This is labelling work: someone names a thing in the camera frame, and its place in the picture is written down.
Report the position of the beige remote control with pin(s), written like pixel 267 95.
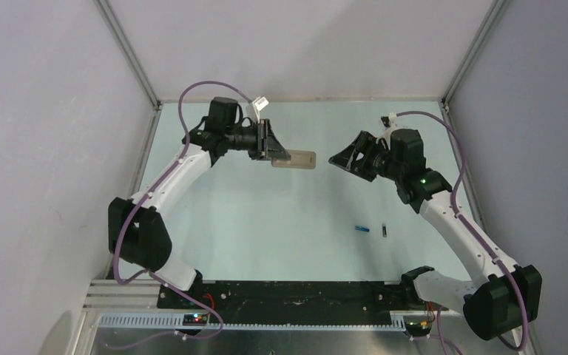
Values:
pixel 300 159

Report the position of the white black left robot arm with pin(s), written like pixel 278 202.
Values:
pixel 137 225

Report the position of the left controller board with LEDs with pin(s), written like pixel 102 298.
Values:
pixel 195 320

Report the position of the grey slotted cable duct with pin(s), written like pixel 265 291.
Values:
pixel 174 322

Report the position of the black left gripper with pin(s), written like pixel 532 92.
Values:
pixel 266 146

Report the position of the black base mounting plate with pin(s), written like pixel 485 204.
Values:
pixel 297 302

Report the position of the right controller board with LEDs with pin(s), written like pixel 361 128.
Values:
pixel 420 329

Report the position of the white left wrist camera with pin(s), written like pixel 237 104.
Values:
pixel 254 108

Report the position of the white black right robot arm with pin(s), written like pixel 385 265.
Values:
pixel 500 295

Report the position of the controller board with leds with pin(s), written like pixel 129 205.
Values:
pixel 195 320
pixel 420 329

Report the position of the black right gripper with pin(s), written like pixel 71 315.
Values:
pixel 346 158

